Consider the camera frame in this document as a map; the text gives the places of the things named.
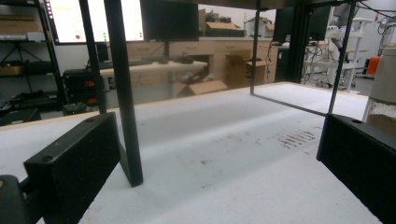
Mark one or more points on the tall cardboard box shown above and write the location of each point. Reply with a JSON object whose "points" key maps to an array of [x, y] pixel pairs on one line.
{"points": [[261, 72]]}

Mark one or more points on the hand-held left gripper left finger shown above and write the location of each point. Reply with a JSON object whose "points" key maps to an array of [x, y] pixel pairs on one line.
{"points": [[74, 165]]}

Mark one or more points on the open cardboard box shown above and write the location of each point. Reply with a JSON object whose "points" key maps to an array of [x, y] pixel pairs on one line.
{"points": [[222, 28]]}

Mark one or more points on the flat cardboard box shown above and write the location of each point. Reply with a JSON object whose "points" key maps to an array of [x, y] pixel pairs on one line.
{"points": [[207, 87]]}

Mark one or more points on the dark monitor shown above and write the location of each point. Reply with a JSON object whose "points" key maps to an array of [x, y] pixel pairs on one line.
{"points": [[169, 20], [285, 25]]}

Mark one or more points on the light wooden desk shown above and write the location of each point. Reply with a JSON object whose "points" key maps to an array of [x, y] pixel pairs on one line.
{"points": [[149, 70]]}

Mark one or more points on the orange chair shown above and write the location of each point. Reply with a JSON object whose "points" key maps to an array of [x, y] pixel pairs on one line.
{"points": [[373, 65]]}

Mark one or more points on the black computer case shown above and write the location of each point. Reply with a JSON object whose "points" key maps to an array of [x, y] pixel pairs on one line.
{"points": [[77, 85]]}

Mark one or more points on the white stand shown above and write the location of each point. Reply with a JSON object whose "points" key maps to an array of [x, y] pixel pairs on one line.
{"points": [[353, 49]]}

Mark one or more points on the black metal shelving unit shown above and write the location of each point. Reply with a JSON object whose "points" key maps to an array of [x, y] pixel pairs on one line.
{"points": [[25, 67]]}

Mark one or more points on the black metal frame rack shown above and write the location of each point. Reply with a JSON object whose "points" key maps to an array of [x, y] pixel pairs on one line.
{"points": [[124, 93]]}

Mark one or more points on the lit white monitor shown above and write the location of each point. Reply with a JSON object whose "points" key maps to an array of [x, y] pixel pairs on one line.
{"points": [[70, 20]]}

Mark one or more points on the cardboard boxes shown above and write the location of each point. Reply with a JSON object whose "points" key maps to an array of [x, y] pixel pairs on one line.
{"points": [[230, 56]]}

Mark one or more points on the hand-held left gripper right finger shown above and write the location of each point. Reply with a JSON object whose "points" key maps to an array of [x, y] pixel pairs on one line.
{"points": [[358, 155]]}

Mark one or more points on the beige container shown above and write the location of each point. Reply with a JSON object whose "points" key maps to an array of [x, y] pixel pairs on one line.
{"points": [[384, 90]]}

